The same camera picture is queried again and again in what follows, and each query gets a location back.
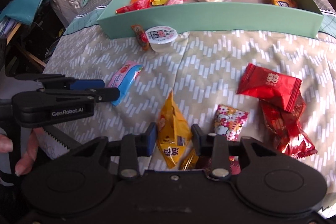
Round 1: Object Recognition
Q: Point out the pink cartoon cat candy packet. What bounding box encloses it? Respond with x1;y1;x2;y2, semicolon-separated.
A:
214;104;248;141

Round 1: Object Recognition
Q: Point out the pink vitamin candy packet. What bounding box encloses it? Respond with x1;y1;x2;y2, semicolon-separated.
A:
107;61;143;106

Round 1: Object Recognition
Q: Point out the yellow orange monkey snack packet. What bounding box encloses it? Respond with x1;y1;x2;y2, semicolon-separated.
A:
157;91;192;169

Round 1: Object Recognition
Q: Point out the dark red foil snack packet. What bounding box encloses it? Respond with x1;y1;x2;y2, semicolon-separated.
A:
259;95;317;159

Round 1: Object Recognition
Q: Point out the red double happiness candy packet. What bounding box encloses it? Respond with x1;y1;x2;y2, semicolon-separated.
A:
236;63;302;112

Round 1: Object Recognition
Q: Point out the red crinkled snack packet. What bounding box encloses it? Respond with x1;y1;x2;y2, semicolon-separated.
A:
116;0;151;14

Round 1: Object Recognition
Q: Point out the pink candy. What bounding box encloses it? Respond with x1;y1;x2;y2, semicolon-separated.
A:
165;0;189;6

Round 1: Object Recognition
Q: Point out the person's left hand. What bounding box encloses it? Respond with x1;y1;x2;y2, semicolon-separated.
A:
1;127;45;177

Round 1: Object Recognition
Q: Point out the orange wrapped dried fruit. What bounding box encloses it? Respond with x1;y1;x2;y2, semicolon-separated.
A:
131;24;150;51

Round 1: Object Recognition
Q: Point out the patterned beige teal bedsheet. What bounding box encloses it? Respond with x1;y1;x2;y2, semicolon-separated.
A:
43;0;336;212

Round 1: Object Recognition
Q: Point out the teal folded cloth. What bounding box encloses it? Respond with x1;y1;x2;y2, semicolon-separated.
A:
1;0;50;26

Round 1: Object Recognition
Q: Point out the white lidded jelly cup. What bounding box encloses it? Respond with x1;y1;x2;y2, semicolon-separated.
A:
145;26;178;53

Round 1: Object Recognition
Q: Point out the mint green cardboard box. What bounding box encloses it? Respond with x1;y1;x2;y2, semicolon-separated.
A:
97;0;323;39

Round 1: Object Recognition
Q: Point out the yellow blue label snack packet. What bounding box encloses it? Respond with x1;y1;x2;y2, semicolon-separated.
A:
271;0;298;8

